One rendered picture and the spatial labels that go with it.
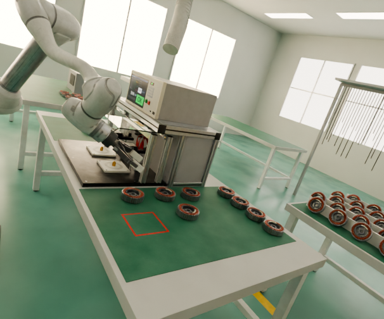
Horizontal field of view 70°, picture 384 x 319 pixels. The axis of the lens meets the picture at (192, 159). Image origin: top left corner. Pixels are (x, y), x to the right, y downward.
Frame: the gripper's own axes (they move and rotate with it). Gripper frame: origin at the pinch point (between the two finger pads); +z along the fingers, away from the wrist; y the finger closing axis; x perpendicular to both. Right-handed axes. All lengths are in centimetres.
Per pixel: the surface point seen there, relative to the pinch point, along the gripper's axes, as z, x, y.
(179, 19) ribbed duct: -24, 92, -170
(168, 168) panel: 20.6, 2.7, -23.1
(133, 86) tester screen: -21, 21, -60
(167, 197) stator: 23.4, -5.3, -1.7
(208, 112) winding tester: 20, 42, -40
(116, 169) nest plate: -0.3, -18.2, -25.5
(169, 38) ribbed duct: -19, 72, -161
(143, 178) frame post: 11.5, -9.3, -15.9
